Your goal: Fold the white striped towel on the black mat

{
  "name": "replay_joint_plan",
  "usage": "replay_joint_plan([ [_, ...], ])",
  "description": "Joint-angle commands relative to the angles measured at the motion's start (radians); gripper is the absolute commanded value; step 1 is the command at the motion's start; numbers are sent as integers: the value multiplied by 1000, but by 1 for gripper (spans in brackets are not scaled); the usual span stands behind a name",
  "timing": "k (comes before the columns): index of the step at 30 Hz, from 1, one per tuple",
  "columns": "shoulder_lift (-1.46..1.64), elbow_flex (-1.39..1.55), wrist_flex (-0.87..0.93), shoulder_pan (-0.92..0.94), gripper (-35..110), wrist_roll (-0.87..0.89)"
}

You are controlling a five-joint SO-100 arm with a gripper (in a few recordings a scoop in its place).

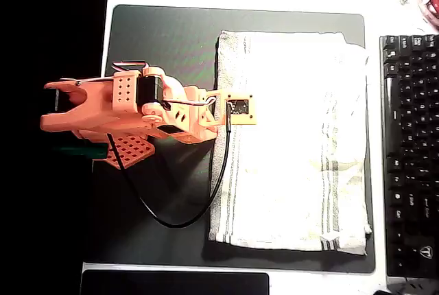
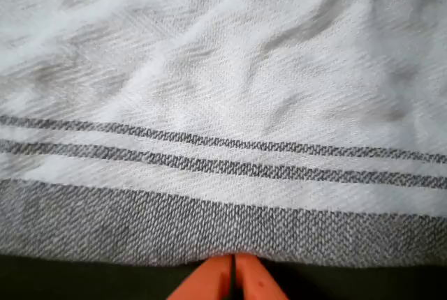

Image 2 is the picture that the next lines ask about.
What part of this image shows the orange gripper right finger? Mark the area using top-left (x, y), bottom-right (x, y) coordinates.
top-left (234, 253), bottom-right (290, 300)

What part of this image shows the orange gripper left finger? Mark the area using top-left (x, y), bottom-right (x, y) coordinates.
top-left (166, 254), bottom-right (234, 300)

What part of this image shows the white grey-striped towel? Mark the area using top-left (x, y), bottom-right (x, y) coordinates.
top-left (0, 0), bottom-right (447, 269)

